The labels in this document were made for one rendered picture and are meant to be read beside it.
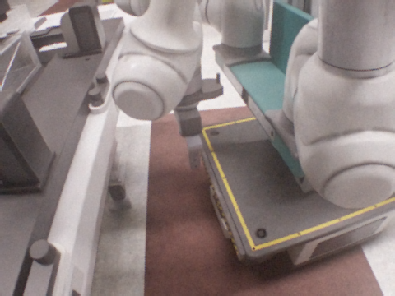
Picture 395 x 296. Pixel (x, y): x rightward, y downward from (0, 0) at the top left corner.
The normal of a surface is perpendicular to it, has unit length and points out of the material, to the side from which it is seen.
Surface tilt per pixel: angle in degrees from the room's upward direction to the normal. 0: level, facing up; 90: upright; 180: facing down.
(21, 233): 0
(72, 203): 0
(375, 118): 76
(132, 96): 102
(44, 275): 0
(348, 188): 98
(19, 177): 90
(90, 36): 90
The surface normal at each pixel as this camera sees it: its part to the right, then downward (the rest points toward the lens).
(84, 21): 0.07, 0.69
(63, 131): -0.07, -0.72
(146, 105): -0.22, 0.78
